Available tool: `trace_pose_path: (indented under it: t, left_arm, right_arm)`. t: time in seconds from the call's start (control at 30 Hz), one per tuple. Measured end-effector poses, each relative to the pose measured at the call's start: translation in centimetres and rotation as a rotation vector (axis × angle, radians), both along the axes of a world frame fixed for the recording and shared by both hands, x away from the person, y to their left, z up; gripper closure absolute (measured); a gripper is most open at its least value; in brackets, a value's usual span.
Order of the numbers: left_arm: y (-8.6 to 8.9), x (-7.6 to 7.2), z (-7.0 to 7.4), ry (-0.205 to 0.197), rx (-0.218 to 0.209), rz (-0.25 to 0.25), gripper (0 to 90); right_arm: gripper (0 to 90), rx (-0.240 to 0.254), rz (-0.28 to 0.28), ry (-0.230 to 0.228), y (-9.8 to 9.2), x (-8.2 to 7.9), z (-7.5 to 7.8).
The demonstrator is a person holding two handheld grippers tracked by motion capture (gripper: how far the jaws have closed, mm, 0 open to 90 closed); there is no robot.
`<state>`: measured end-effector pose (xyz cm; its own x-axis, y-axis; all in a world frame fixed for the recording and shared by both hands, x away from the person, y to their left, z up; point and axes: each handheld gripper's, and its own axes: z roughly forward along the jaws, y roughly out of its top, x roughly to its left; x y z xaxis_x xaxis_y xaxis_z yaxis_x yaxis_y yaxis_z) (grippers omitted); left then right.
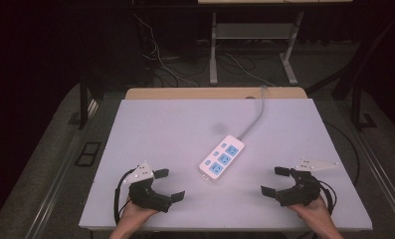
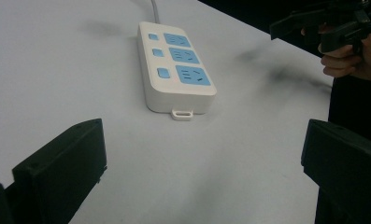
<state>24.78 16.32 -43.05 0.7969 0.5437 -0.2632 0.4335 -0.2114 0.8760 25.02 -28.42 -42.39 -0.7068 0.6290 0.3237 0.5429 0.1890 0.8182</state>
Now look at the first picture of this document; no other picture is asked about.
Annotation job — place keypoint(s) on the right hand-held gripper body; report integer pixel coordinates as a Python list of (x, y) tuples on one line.
[(302, 192)]

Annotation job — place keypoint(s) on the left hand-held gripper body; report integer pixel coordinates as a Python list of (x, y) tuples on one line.
[(147, 195)]

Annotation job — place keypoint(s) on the white power strip blue sockets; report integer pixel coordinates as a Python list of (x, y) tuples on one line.
[(222, 158)]

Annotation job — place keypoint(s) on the person's right hand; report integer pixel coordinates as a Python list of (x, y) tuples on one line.
[(314, 214)]

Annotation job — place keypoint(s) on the person's left hand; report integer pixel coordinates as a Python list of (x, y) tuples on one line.
[(132, 217)]

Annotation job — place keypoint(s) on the black metal stand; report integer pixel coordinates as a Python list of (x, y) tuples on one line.
[(83, 99), (357, 99)]

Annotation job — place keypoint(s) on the black rectangular floor frame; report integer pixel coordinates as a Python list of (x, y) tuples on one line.
[(88, 153)]

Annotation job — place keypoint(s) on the aluminium floor rail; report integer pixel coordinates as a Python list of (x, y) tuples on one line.
[(382, 176), (57, 179)]

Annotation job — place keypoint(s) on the grey metal desk frame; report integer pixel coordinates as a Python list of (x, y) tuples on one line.
[(253, 31)]

